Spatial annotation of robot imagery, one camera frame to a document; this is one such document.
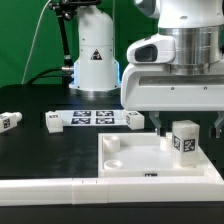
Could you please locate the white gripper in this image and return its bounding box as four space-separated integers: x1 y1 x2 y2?
121 62 224 138

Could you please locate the white square tabletop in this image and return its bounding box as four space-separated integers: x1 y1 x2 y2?
98 133 204 177

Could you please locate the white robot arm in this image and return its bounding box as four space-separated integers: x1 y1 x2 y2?
70 0 224 135

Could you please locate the white L-shaped fence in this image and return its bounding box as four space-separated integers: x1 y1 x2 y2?
0 152 224 206

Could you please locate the sheet with fiducial markers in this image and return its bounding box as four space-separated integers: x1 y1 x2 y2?
57 110 126 126

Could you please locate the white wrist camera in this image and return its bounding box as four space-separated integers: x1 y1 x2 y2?
127 34 175 64

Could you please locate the black cable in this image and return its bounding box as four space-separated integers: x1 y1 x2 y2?
26 68 73 86

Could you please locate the black camera stand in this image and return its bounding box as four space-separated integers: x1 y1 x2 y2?
48 0 102 80

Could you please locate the white cable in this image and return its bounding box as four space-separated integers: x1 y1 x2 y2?
21 0 53 85

